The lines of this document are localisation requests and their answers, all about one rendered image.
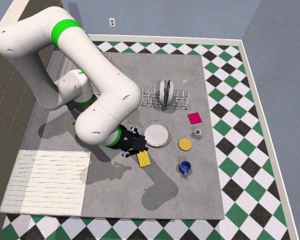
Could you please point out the grey cup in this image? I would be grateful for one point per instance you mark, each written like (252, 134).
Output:
(196, 133)

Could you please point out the cream ribbed draining mat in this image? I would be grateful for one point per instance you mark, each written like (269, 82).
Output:
(47, 182)

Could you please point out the yellow sponge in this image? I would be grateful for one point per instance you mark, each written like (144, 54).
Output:
(143, 159)

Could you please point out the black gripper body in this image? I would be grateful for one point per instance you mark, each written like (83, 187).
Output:
(126, 147)

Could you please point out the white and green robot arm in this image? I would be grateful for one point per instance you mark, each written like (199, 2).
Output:
(100, 120)

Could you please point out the yellow flat disc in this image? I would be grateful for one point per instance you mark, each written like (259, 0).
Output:
(185, 144)

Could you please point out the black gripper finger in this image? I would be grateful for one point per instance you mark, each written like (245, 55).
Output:
(131, 152)
(135, 132)

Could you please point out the blue ceramic mug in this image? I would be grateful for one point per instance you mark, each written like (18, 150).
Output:
(184, 167)

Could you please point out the pink square tile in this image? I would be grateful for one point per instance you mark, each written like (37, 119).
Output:
(194, 118)

